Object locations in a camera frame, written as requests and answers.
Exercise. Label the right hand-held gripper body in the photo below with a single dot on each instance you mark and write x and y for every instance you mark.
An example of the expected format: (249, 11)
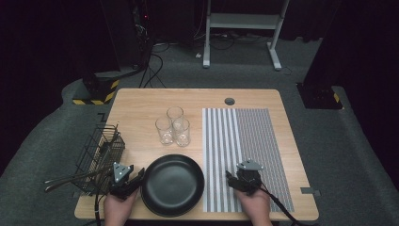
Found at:
(249, 179)

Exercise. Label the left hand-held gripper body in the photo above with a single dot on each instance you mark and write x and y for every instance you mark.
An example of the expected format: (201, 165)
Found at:
(120, 174)

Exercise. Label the black plate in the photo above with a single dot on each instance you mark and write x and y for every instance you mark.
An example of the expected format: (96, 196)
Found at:
(172, 185)

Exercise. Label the person's right hand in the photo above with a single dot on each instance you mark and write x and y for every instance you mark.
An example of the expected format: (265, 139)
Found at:
(258, 208)

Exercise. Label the person's left hand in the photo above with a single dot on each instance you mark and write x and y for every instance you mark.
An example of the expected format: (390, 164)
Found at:
(116, 210)

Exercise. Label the dark cutlery piece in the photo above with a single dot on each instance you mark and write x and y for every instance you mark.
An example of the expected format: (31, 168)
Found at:
(105, 147)

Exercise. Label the grey striped placemat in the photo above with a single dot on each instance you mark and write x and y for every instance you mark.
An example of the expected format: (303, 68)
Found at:
(266, 141)

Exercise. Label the clear drinking glass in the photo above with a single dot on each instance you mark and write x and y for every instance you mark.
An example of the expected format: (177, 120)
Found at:
(182, 135)
(164, 130)
(175, 113)

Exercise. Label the grey tape piece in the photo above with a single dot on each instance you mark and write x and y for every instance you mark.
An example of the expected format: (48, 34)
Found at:
(309, 190)

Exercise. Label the black yellow striped base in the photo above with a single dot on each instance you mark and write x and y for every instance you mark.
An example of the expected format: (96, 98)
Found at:
(100, 89)

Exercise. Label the black stand base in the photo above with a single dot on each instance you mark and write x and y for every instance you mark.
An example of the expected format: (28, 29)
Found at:
(318, 97)

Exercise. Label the dark equipment rack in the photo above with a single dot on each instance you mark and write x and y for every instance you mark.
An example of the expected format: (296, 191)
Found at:
(142, 28)

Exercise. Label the dark curtain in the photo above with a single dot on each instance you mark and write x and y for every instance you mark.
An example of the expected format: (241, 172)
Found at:
(47, 47)
(360, 40)

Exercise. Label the white metal stand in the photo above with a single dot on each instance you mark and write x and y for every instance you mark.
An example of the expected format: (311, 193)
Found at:
(241, 21)

